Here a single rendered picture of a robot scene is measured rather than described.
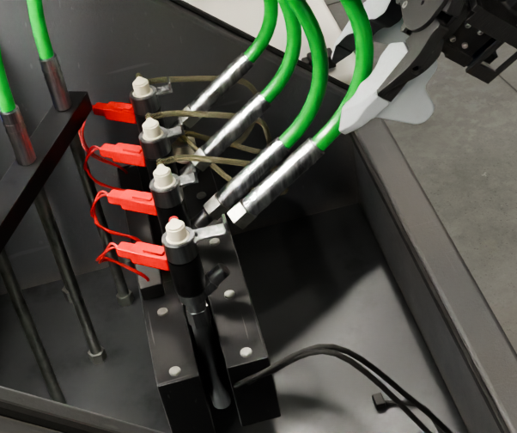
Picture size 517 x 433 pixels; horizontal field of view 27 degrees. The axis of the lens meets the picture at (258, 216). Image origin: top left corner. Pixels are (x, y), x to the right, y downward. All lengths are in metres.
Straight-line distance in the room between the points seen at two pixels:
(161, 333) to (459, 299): 0.28
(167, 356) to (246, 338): 0.07
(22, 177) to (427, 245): 0.39
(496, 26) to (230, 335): 0.37
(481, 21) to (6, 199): 0.45
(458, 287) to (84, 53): 0.45
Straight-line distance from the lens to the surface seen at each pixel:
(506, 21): 0.79
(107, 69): 1.16
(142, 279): 1.02
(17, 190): 1.00
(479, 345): 0.97
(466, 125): 2.88
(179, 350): 0.97
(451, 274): 1.04
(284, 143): 0.96
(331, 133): 0.86
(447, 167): 2.74
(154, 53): 1.16
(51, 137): 1.06
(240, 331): 0.97
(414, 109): 0.83
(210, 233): 0.90
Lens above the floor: 1.65
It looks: 38 degrees down
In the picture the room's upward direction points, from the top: 11 degrees counter-clockwise
